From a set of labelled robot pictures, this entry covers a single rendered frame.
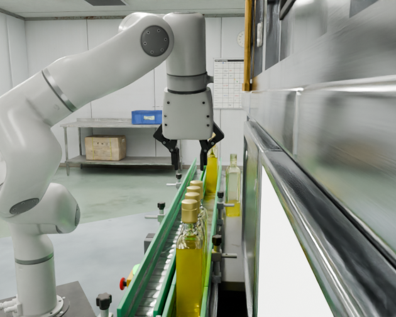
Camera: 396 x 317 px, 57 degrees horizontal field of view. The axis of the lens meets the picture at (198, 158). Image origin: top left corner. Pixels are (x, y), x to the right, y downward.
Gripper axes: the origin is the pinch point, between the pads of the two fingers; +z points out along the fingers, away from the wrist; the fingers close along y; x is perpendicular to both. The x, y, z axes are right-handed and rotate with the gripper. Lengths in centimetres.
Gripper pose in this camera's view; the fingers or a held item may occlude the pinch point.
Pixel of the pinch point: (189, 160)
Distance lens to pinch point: 75.7
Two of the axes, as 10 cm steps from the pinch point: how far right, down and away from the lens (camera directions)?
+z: 0.2, 9.1, 4.2
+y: -10.0, -0.2, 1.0
